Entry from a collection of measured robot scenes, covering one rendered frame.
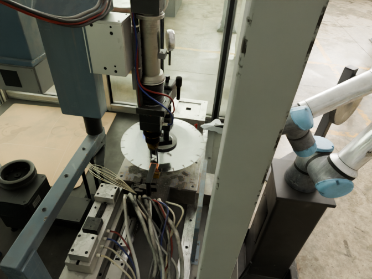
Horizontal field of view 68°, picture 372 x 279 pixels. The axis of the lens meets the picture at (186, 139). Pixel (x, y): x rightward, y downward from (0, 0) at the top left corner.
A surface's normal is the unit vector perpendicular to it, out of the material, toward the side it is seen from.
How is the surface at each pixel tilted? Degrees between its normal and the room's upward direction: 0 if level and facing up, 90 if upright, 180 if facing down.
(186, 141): 0
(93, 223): 0
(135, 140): 0
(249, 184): 90
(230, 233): 90
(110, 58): 90
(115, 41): 90
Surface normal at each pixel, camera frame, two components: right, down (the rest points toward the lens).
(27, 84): -0.14, 0.63
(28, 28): 0.99, 0.13
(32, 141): 0.06, -0.77
